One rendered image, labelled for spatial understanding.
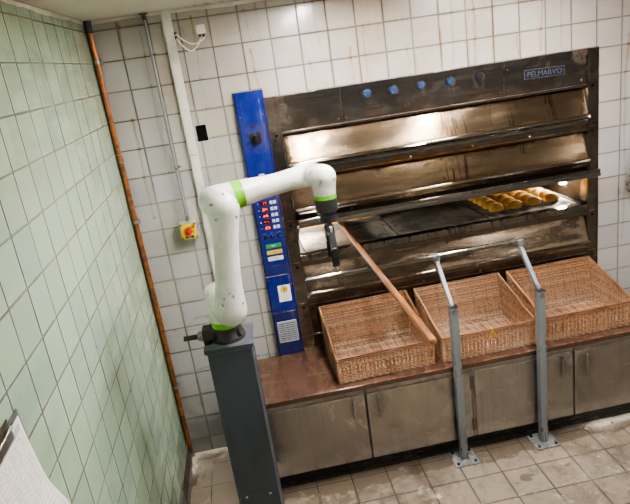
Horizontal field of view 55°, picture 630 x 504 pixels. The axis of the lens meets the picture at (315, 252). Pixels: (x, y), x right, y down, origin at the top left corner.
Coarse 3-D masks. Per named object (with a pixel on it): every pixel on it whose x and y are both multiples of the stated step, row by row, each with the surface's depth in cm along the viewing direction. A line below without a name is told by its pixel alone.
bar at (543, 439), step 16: (512, 240) 333; (432, 256) 328; (448, 256) 330; (336, 272) 323; (352, 272) 324; (528, 272) 327; (544, 304) 321; (544, 320) 324; (544, 336) 326; (544, 352) 329; (544, 368) 333; (544, 384) 336; (544, 400) 339; (464, 416) 334; (544, 416) 342; (464, 432) 337; (544, 432) 345; (464, 448) 341; (544, 448) 342; (464, 464) 339
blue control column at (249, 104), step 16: (240, 96) 322; (256, 96) 323; (240, 112) 324; (256, 112) 326; (240, 128) 327; (256, 128) 328; (256, 144) 331; (256, 160) 333; (256, 176) 336; (256, 224) 344; (288, 256) 352; (272, 272) 354; (288, 272) 355; (272, 288) 357; (272, 304) 360; (288, 304) 361; (288, 352) 370
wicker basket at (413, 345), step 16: (336, 304) 364; (352, 304) 366; (368, 304) 367; (384, 304) 368; (320, 320) 364; (336, 320) 365; (352, 320) 367; (368, 320) 367; (384, 320) 368; (400, 320) 370; (336, 336) 365; (352, 336) 367; (368, 336) 368; (400, 336) 370; (416, 336) 361; (336, 352) 362; (352, 352) 359; (368, 352) 356; (384, 352) 327; (400, 352) 329; (416, 352) 330; (432, 352) 332; (336, 368) 326; (352, 368) 341; (368, 368) 338; (384, 368) 336; (400, 368) 332
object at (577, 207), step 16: (560, 208) 373; (576, 208) 373; (464, 224) 369; (480, 224) 367; (496, 224) 369; (384, 240) 362; (400, 240) 363; (416, 240) 364; (304, 256) 357; (320, 256) 358
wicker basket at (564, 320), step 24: (552, 264) 378; (528, 288) 377; (552, 288) 379; (576, 288) 381; (600, 288) 372; (552, 312) 372; (576, 312) 337; (600, 312) 340; (624, 312) 352; (552, 336) 340
